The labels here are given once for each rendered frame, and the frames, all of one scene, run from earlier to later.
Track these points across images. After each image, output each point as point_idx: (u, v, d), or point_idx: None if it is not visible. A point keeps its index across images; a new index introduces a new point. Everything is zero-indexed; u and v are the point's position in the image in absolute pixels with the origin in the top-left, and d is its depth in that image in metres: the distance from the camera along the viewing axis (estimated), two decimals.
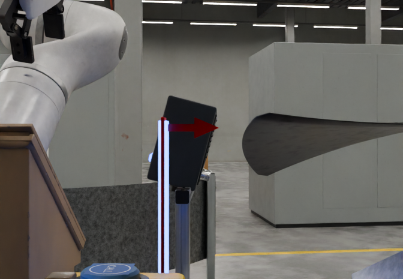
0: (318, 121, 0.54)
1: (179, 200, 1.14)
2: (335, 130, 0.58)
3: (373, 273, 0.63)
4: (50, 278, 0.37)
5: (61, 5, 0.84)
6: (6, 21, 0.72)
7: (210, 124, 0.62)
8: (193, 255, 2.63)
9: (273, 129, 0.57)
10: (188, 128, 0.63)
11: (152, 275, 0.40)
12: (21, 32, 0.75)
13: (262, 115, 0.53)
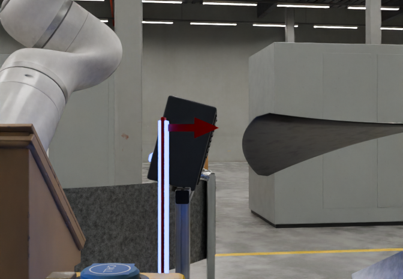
0: (318, 121, 0.54)
1: (179, 200, 1.14)
2: (335, 130, 0.58)
3: (373, 273, 0.63)
4: (50, 278, 0.37)
5: None
6: None
7: (210, 124, 0.62)
8: (193, 255, 2.63)
9: (273, 129, 0.57)
10: (188, 128, 0.63)
11: (152, 275, 0.40)
12: None
13: (262, 116, 0.53)
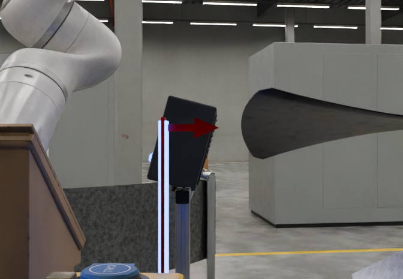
0: (319, 102, 0.54)
1: (179, 200, 1.14)
2: (335, 116, 0.58)
3: (373, 273, 0.63)
4: (50, 278, 0.37)
5: None
6: None
7: (210, 124, 0.62)
8: (193, 255, 2.63)
9: (273, 107, 0.57)
10: (188, 128, 0.63)
11: (152, 275, 0.40)
12: None
13: (265, 90, 0.53)
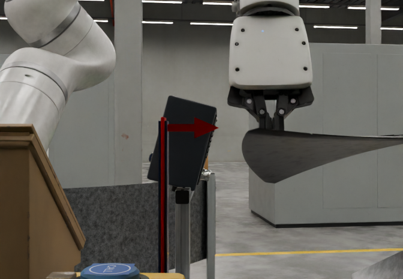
0: (307, 135, 0.57)
1: (179, 200, 1.14)
2: (328, 143, 0.61)
3: (373, 273, 0.63)
4: (50, 278, 0.37)
5: None
6: (306, 105, 0.69)
7: (210, 124, 0.62)
8: (193, 255, 2.63)
9: (267, 141, 0.60)
10: (188, 128, 0.63)
11: (152, 275, 0.40)
12: (284, 117, 0.69)
13: (253, 129, 0.57)
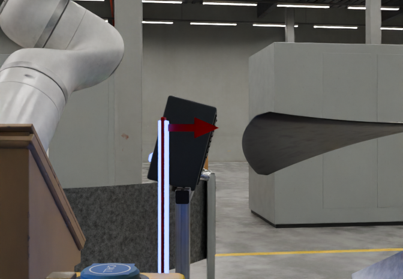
0: None
1: (179, 200, 1.14)
2: None
3: (373, 273, 0.63)
4: (50, 278, 0.37)
5: None
6: None
7: (210, 124, 0.62)
8: (193, 255, 2.63)
9: None
10: (188, 128, 0.63)
11: (152, 275, 0.40)
12: None
13: None
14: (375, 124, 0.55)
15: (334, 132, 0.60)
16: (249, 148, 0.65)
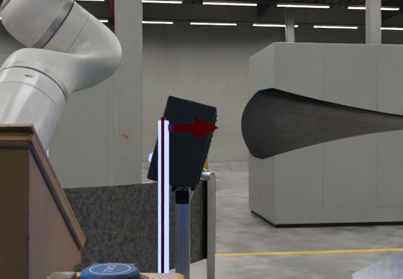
0: None
1: (179, 200, 1.14)
2: None
3: (373, 273, 0.63)
4: (50, 278, 0.37)
5: None
6: None
7: (210, 124, 0.62)
8: (193, 255, 2.63)
9: None
10: (188, 128, 0.63)
11: (152, 275, 0.40)
12: None
13: None
14: (375, 113, 0.55)
15: (334, 119, 0.60)
16: (248, 127, 0.65)
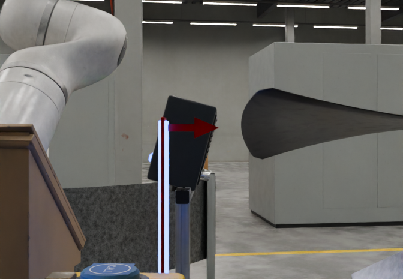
0: None
1: (179, 200, 1.14)
2: None
3: (373, 273, 0.63)
4: (50, 278, 0.37)
5: None
6: None
7: (210, 124, 0.62)
8: (193, 255, 2.63)
9: None
10: (188, 128, 0.63)
11: (152, 275, 0.40)
12: None
13: None
14: (375, 113, 0.55)
15: (334, 119, 0.60)
16: (248, 127, 0.65)
